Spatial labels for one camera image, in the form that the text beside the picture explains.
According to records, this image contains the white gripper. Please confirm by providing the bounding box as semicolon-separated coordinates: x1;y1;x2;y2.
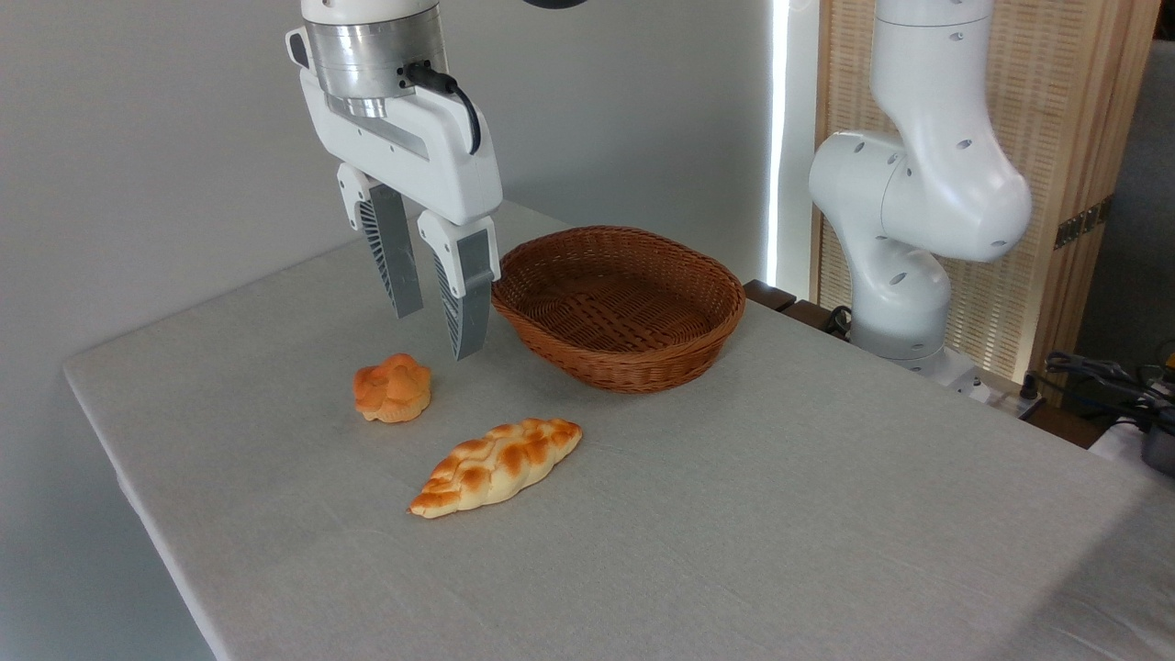
298;68;505;362

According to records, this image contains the small round orange bread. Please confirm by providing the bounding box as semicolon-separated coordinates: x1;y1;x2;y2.
352;353;433;425

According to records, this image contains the brown wicker basket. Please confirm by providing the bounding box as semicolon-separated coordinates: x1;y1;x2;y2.
490;225;747;396

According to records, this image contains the long braided bread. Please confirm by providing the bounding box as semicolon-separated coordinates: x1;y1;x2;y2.
407;417;585;521

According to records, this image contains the dark wooden table edge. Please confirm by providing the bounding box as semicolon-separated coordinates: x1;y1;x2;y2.
743;279;851;342

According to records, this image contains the grey tablecloth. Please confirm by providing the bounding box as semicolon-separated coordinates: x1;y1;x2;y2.
62;195;1175;661

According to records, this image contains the black screen hinge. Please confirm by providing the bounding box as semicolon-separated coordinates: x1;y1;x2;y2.
1053;196;1115;252

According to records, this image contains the wooden slatted screen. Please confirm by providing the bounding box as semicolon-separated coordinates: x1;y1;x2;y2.
811;0;1163;407

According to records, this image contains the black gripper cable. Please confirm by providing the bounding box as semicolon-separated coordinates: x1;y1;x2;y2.
402;61;483;156

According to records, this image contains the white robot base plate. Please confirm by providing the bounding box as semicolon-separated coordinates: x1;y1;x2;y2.
904;347;1046;419

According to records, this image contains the black cable bundle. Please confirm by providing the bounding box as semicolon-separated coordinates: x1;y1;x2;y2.
1043;351;1175;434

